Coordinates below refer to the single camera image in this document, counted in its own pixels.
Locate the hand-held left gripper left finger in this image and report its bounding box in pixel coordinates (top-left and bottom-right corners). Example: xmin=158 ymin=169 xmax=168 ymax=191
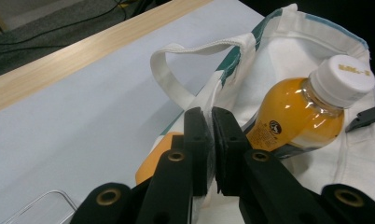
xmin=134 ymin=106 xmax=215 ymax=224

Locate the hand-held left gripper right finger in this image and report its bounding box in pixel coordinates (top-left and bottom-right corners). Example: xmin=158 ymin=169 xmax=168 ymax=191
xmin=211 ymin=106 xmax=330 ymax=224

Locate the orange juice bottle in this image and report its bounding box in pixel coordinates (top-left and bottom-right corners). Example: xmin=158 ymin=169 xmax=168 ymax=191
xmin=245 ymin=54 xmax=375 ymax=160

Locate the white printed tote bag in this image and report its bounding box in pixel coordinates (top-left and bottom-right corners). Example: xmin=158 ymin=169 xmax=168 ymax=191
xmin=134 ymin=3 xmax=375 ymax=224

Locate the clear plastic container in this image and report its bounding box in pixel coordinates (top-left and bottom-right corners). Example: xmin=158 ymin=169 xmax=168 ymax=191
xmin=0 ymin=189 xmax=79 ymax=224

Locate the light blue table mat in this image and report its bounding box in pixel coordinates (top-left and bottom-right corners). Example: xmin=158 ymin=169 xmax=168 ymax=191
xmin=0 ymin=0 xmax=265 ymax=224

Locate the wooden table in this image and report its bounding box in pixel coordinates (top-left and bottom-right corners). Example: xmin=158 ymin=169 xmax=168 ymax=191
xmin=0 ymin=0 xmax=215 ymax=116

